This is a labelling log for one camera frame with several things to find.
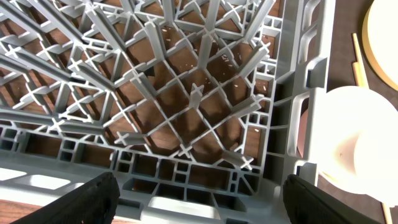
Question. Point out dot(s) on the brown plastic serving tray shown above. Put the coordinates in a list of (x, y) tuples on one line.
[(348, 19)]

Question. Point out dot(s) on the yellow round plate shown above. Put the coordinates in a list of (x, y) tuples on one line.
[(379, 36)]

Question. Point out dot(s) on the pink bowl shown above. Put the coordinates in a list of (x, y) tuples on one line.
[(353, 138)]

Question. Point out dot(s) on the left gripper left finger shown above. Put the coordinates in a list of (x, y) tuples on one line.
[(93, 202)]

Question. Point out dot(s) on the grey plastic dishwasher rack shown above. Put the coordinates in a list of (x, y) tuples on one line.
[(200, 109)]

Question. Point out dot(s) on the wooden chopstick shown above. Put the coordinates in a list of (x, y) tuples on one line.
[(361, 80), (357, 50)]

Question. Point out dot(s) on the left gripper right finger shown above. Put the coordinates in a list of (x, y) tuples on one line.
[(307, 204)]

